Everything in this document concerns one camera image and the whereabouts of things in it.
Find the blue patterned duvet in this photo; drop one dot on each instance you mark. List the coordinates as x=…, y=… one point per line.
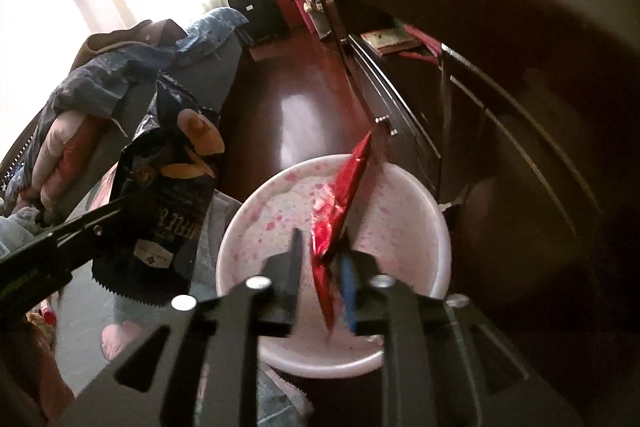
x=95, y=77

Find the dark wooden dresser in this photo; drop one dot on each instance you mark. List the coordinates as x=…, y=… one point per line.
x=500, y=107

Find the bed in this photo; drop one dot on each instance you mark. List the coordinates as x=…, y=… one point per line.
x=220, y=72

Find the black suitcase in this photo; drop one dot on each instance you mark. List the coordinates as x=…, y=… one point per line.
x=257, y=9

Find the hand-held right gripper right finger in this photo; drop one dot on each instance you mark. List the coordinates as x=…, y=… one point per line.
x=350, y=294

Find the red foil wrapper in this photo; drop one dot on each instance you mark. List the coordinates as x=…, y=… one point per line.
x=345, y=192

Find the brown cloth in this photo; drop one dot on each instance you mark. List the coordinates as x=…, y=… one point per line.
x=115, y=39

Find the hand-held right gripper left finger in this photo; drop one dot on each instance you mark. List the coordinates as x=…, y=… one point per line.
x=290, y=269

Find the black chip bag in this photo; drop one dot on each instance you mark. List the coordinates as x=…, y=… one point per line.
x=165, y=207

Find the light grey cloth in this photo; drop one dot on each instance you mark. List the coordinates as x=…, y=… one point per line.
x=17, y=227

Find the pink blanket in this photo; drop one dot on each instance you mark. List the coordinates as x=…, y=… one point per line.
x=60, y=142

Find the red storage box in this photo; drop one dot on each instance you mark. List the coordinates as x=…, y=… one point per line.
x=305, y=14

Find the white pink-speckled bin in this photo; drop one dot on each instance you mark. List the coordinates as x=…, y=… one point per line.
x=260, y=227

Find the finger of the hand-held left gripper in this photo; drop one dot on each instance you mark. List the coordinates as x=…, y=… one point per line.
x=90, y=227

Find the grey mat with pink flowers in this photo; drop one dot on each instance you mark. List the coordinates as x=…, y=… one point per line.
x=80, y=347

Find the tan cover book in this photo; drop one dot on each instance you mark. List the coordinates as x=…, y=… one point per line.
x=390, y=39

